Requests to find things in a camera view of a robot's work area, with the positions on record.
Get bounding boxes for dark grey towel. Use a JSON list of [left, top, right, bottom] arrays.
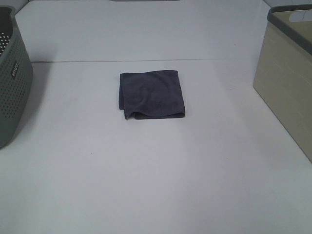
[[119, 70, 185, 119]]

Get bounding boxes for beige bin with grey rim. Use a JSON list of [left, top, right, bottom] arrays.
[[253, 4, 312, 159]]

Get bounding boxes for grey perforated plastic basket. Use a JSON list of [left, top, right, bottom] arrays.
[[0, 6, 33, 148]]

